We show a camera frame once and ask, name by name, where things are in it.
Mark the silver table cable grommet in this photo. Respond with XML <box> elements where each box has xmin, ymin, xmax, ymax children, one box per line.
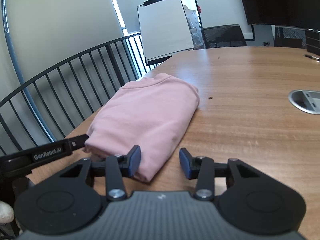
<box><xmin>288</xmin><ymin>89</ymin><xmax>320</xmax><ymax>115</ymax></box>

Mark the blue cable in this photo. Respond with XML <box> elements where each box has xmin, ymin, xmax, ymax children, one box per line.
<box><xmin>1</xmin><ymin>0</ymin><xmax>57</xmax><ymax>143</ymax></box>

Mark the person's left hand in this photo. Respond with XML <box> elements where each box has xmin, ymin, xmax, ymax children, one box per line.
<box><xmin>0</xmin><ymin>200</ymin><xmax>14</xmax><ymax>223</ymax></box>

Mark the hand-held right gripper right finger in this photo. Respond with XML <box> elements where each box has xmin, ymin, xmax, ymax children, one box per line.
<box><xmin>179</xmin><ymin>147</ymin><xmax>262</xmax><ymax>201</ymax></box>

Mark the large black TV screen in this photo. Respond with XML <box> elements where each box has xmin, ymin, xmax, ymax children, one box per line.
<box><xmin>236</xmin><ymin>0</ymin><xmax>320</xmax><ymax>29</ymax></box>

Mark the small flipchart whiteboard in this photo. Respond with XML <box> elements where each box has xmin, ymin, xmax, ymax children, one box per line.
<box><xmin>137</xmin><ymin>0</ymin><xmax>195</xmax><ymax>67</ymax></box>

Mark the black mesh office chair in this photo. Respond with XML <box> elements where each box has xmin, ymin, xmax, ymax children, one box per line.
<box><xmin>201</xmin><ymin>24</ymin><xmax>247</xmax><ymax>48</ymax></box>
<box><xmin>274</xmin><ymin>25</ymin><xmax>308</xmax><ymax>49</ymax></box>

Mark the black metal railing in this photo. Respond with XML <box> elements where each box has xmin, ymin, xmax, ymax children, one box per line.
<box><xmin>0</xmin><ymin>31</ymin><xmax>148</xmax><ymax>155</ymax></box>

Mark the large black-framed whiteboard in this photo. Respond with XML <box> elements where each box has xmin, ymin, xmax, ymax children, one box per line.
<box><xmin>189</xmin><ymin>0</ymin><xmax>255</xmax><ymax>42</ymax></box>

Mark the pink shirt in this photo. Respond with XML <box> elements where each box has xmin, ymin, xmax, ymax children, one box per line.
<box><xmin>84</xmin><ymin>73</ymin><xmax>200</xmax><ymax>183</ymax></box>

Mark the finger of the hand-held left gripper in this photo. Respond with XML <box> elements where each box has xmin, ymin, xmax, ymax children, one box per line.
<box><xmin>70</xmin><ymin>134</ymin><xmax>90</xmax><ymax>153</ymax></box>

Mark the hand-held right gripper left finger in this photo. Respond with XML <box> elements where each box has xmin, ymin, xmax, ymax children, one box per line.
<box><xmin>59</xmin><ymin>145</ymin><xmax>142</xmax><ymax>201</ymax></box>

